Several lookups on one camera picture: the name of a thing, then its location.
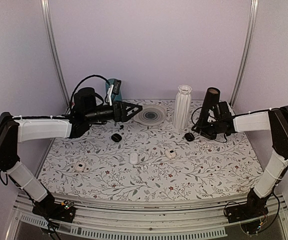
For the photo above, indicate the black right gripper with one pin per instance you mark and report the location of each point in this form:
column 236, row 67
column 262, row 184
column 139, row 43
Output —
column 201, row 127

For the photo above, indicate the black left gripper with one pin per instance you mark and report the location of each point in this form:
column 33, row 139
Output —
column 120, row 114

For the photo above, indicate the black earbud case gold trim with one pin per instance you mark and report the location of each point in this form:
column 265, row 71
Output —
column 189, row 136

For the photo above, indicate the beige earbud charging case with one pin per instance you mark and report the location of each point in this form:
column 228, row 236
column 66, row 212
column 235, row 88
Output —
column 170, row 153

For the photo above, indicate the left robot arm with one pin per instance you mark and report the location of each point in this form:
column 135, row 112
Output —
column 84, row 113

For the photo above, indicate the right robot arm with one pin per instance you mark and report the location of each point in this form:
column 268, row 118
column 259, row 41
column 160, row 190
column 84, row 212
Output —
column 272, row 122

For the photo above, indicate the small black earbud case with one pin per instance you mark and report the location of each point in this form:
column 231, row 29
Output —
column 116, row 137

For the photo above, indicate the white open earbud case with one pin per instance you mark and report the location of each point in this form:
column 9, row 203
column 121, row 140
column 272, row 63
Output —
column 80, row 167

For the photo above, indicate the grey spiral plate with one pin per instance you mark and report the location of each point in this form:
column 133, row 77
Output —
column 151, row 115

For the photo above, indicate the white ribbed vase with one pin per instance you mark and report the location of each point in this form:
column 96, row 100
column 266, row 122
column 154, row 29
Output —
column 182, row 107

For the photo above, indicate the floral patterned table mat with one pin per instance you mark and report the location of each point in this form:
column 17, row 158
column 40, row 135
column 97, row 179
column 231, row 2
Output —
column 202, row 169

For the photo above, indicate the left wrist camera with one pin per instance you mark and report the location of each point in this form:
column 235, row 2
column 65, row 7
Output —
column 113, row 92

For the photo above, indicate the aluminium front rail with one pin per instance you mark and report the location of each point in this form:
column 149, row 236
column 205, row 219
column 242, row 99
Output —
column 98, row 219

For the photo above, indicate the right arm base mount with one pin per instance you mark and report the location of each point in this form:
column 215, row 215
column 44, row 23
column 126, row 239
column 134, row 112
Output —
column 246, row 211

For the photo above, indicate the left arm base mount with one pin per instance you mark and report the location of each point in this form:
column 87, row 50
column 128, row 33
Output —
column 49, row 209

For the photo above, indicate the right aluminium frame post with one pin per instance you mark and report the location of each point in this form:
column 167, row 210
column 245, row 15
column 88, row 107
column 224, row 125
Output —
column 246, row 50

